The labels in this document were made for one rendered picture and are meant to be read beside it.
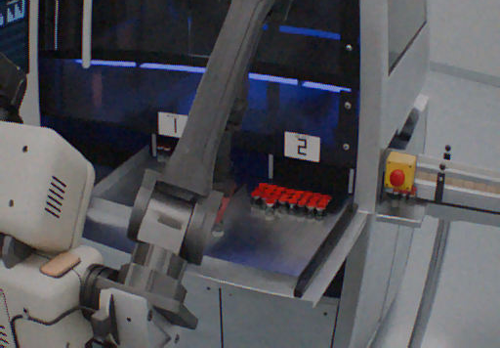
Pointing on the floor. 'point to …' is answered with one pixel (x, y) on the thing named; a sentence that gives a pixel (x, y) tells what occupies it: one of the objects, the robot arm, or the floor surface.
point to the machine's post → (371, 17)
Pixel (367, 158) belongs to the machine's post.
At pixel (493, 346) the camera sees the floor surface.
